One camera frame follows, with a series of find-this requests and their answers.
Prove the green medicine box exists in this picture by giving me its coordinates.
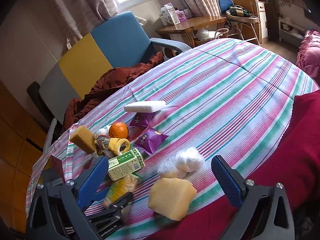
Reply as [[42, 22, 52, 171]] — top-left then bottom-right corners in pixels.
[[108, 148, 145, 181]]

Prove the yellow sponge block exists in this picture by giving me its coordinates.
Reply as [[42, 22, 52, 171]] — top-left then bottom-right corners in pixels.
[[69, 126, 96, 153], [148, 178, 197, 221]]

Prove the yellow patterned sock roll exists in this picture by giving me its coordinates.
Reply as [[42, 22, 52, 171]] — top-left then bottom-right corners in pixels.
[[94, 134, 131, 158]]

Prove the purple snack pouch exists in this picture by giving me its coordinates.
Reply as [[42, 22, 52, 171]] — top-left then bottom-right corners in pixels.
[[129, 113, 155, 127], [134, 128, 168, 155]]

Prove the white plastic bag ball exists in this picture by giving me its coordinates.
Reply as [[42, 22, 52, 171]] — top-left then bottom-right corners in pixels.
[[157, 147, 205, 179]]

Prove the white foam block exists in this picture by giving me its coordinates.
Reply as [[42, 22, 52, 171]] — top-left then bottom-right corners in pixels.
[[124, 100, 166, 113]]

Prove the yellow green snack packet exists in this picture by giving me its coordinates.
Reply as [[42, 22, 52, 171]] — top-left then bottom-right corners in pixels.
[[103, 173, 142, 208]]

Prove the orange tangerine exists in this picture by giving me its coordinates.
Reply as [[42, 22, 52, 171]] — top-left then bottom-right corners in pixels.
[[108, 122, 129, 139]]

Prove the striped bed sheet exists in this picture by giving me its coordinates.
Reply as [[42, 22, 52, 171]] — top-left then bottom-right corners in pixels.
[[26, 38, 319, 239]]

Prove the dark red jacket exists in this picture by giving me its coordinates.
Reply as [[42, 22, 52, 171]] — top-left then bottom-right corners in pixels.
[[61, 51, 164, 132]]

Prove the blue yellow grey armchair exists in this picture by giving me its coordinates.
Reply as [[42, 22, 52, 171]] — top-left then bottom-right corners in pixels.
[[27, 12, 191, 152]]

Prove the wooden desk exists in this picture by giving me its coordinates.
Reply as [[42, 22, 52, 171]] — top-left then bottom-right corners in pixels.
[[156, 16, 226, 48]]

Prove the white product box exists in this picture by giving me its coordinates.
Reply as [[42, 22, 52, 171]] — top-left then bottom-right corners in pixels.
[[161, 3, 180, 25]]

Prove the pink small box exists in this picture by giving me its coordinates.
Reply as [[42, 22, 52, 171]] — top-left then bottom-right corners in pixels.
[[176, 10, 187, 22]]

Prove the blue round chair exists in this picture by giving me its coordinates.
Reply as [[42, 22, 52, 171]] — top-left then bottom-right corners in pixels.
[[217, 0, 234, 14]]

